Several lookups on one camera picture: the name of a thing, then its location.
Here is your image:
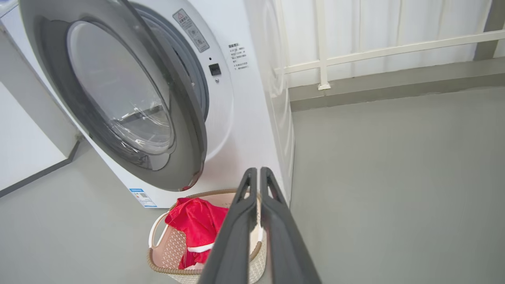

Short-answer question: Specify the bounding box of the red and white garment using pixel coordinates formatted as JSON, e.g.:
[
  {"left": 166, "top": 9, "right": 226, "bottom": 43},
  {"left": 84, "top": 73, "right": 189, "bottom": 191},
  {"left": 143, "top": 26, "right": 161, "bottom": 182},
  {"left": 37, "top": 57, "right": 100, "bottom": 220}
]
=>
[{"left": 165, "top": 197, "right": 229, "bottom": 271}]

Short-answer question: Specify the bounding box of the white front-load washing machine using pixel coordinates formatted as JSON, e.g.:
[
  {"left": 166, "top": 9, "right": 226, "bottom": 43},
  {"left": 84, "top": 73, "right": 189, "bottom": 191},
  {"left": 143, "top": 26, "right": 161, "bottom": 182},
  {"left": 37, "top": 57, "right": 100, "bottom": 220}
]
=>
[{"left": 0, "top": 0, "right": 296, "bottom": 209}]

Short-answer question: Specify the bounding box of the cream basket with brown rim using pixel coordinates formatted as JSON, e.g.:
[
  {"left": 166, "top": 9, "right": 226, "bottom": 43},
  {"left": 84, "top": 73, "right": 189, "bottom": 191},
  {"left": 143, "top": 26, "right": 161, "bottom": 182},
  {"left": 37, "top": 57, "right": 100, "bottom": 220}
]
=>
[{"left": 147, "top": 189, "right": 268, "bottom": 284}]

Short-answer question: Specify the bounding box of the grey warning label sticker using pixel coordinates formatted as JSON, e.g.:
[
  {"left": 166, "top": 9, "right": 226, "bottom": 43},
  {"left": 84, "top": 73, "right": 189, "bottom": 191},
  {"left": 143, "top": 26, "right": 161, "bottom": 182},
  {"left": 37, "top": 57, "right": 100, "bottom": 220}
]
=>
[{"left": 172, "top": 9, "right": 210, "bottom": 53}]

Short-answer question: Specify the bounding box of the round black glass washer door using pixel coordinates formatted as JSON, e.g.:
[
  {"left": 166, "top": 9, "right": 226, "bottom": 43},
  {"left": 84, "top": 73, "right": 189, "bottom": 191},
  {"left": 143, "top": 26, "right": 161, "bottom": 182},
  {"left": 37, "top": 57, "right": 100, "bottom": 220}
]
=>
[{"left": 18, "top": 0, "right": 208, "bottom": 192}]

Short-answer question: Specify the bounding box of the blue energy label sticker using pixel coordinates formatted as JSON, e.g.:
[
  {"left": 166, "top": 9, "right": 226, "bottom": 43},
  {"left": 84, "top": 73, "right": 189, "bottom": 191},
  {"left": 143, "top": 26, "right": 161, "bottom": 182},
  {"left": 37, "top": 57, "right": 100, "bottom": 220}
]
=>
[{"left": 129, "top": 188, "right": 157, "bottom": 208}]

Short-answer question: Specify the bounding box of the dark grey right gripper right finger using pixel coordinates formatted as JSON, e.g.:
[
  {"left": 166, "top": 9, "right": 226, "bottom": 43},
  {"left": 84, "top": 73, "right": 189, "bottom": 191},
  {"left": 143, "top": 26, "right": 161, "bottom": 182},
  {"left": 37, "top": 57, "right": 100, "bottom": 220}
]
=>
[{"left": 259, "top": 167, "right": 322, "bottom": 284}]

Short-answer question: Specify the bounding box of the white metal railing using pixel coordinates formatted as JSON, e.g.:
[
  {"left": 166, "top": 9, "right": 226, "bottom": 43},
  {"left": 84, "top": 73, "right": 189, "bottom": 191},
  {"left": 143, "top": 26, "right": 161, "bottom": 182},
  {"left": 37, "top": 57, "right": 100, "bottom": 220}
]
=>
[{"left": 274, "top": 0, "right": 505, "bottom": 91}]

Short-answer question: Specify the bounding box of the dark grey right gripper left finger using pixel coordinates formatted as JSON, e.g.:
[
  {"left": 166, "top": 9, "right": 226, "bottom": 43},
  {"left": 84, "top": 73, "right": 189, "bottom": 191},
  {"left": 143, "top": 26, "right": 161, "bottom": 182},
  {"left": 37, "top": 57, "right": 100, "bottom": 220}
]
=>
[{"left": 197, "top": 168, "right": 259, "bottom": 284}]

